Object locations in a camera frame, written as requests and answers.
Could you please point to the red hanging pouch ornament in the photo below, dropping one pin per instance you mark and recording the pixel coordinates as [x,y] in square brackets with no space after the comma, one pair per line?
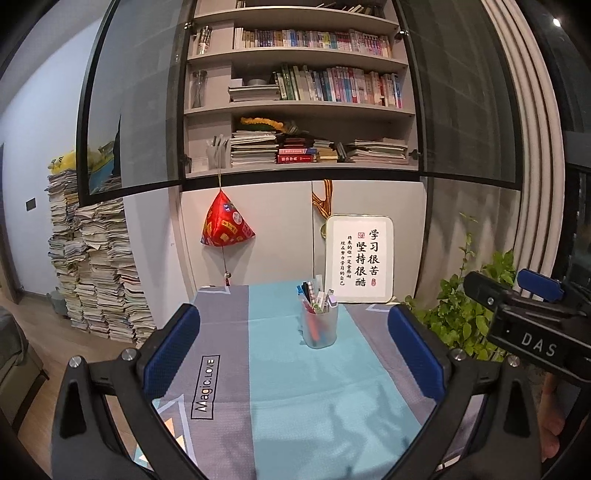
[224,225]

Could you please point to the bookshelf cabinet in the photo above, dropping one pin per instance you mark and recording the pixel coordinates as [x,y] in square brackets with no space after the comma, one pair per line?
[329,75]

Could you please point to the translucent plastic cup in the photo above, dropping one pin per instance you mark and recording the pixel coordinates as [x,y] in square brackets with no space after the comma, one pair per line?
[328,322]

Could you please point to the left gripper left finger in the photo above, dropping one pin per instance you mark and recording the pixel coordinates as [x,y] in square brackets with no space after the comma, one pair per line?
[85,441]

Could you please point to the stack of papers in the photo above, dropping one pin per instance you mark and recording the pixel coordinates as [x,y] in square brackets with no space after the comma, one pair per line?
[92,257]

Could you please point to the blue marker pen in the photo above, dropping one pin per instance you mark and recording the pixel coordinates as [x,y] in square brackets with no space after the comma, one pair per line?
[302,297]

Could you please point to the teal grey table cloth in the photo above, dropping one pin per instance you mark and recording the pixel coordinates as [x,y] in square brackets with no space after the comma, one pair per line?
[251,400]

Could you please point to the framed calligraphy sign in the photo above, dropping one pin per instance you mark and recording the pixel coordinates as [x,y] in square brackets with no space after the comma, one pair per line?
[359,258]

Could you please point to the green potted plant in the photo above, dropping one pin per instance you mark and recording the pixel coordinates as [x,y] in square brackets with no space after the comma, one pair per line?
[457,320]

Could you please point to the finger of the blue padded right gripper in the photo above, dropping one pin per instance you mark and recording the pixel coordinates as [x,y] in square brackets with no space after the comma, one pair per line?
[548,289]

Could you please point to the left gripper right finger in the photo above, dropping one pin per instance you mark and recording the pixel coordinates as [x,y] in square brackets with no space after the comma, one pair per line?
[504,442]

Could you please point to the red gel pen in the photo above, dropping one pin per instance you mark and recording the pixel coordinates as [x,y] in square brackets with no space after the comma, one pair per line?
[311,329]

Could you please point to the red books stack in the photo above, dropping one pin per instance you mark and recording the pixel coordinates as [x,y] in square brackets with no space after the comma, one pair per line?
[296,155]

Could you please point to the person's right hand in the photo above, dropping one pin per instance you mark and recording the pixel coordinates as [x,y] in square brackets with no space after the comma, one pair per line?
[556,403]

